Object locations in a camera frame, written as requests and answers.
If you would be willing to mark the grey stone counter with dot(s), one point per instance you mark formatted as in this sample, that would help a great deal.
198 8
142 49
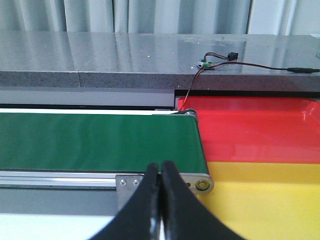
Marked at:
158 61

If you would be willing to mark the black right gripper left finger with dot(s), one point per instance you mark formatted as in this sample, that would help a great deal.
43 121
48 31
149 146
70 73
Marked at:
139 219

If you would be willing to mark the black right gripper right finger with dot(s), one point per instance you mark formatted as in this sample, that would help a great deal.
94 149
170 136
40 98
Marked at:
184 216

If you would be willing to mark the black connector plug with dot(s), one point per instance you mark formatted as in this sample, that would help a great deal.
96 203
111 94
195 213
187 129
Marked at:
232 56

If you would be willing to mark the red plastic tray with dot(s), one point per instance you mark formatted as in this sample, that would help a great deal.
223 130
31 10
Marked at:
257 129

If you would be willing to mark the yellow plastic tray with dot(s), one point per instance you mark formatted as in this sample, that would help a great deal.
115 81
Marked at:
266 201

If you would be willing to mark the grey curtain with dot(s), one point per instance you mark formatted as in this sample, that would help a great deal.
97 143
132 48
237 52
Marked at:
271 17

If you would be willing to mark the aluminium conveyor frame rail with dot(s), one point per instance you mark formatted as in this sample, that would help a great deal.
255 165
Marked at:
68 179

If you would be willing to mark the small circuit board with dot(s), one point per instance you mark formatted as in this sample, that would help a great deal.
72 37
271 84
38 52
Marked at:
202 64

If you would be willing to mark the green conveyor belt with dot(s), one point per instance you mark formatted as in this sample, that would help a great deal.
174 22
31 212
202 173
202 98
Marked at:
99 142

